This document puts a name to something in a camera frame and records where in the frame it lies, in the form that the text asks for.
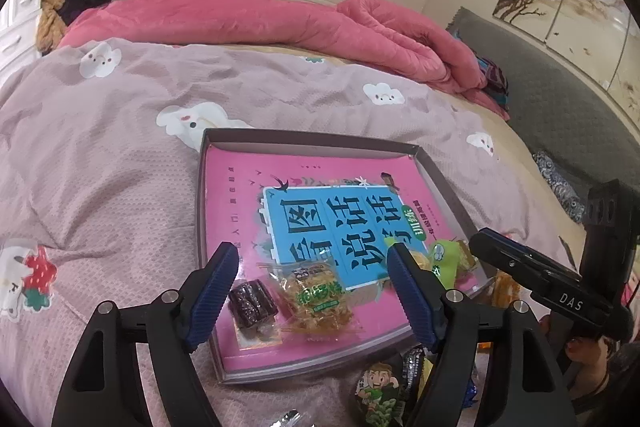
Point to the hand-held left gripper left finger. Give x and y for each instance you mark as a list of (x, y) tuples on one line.
[(215, 292)]

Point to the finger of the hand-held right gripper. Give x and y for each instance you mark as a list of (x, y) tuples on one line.
[(512, 263), (505, 238)]

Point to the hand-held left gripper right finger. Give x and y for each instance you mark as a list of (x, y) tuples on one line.
[(412, 297)]

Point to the orange snack packet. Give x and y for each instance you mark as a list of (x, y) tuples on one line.
[(502, 282)]

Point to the dark brown cake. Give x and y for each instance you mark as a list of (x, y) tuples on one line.
[(252, 302)]

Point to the green cake packet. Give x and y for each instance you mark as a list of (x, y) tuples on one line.
[(445, 259)]

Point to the black slim snack packet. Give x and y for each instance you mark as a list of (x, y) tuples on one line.
[(412, 364)]

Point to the clear packet with green label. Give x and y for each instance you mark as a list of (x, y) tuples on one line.
[(317, 302)]

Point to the dark green cartoon packet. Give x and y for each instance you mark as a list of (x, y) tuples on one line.
[(377, 399)]

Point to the blue snack packet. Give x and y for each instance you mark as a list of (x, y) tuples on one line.
[(469, 394)]

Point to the dark shallow cardboard box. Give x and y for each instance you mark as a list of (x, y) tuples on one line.
[(300, 136)]

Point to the person's right hand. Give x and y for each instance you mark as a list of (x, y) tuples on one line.
[(582, 349)]

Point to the dark patterned cloth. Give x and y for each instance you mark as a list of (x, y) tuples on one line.
[(560, 182)]

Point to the pink book with blue panel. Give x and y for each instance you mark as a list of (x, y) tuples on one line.
[(240, 187)]

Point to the person's dark patterned clothing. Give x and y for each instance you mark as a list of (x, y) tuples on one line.
[(600, 392)]

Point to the colourful striped cloth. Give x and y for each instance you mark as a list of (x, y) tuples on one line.
[(492, 82)]

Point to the grey quilted headboard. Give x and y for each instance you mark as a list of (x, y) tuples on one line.
[(575, 97)]

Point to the purple printed bed sheet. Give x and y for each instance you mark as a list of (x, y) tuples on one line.
[(100, 182)]

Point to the pink quilt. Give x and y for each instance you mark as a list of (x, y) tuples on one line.
[(250, 22)]

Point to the tan knitted cloth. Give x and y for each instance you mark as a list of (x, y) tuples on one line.
[(50, 24)]

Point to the white drawer dresser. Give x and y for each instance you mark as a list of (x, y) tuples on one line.
[(20, 22)]

